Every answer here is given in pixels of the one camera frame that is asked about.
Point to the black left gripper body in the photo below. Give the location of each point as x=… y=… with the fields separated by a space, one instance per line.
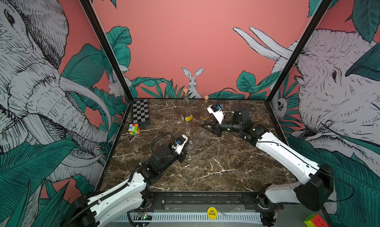
x=172 y=157

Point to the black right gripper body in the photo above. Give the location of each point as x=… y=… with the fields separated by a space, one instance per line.
x=230 y=126

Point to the glass bottle blue label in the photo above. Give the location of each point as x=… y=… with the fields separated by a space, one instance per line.
x=197 y=140

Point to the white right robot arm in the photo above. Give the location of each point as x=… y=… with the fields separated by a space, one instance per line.
x=314 y=182

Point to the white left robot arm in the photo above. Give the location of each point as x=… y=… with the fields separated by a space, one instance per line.
x=131 y=194

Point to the glass bottle yellow price label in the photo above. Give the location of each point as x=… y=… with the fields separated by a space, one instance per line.
x=186 y=114

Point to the colourful rubiks cube on table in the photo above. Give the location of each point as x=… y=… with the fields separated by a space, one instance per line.
x=134 y=129

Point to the black white chessboard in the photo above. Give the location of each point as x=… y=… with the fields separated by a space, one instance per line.
x=140 y=112

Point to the yellow round big blind sticker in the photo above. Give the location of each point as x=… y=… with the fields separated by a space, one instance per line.
x=212 y=213

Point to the colourful cube bottom right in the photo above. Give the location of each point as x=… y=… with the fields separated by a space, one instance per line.
x=315 y=220

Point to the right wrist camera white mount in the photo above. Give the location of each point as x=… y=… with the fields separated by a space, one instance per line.
x=217 y=112

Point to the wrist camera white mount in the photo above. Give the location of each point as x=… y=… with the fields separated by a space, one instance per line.
x=180 y=143
x=217 y=112

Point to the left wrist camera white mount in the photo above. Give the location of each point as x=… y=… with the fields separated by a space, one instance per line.
x=180 y=143

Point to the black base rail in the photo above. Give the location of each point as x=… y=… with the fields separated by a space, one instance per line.
x=250 y=200

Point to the white perforated cable tray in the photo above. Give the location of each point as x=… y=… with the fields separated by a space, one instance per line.
x=177 y=217

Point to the black left frame post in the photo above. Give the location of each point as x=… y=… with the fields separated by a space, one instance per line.
x=98 y=29

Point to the black frame post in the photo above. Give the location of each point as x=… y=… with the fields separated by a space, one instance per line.
x=98 y=29
x=314 y=22

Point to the black right frame post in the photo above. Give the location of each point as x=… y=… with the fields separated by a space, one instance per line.
x=314 y=22

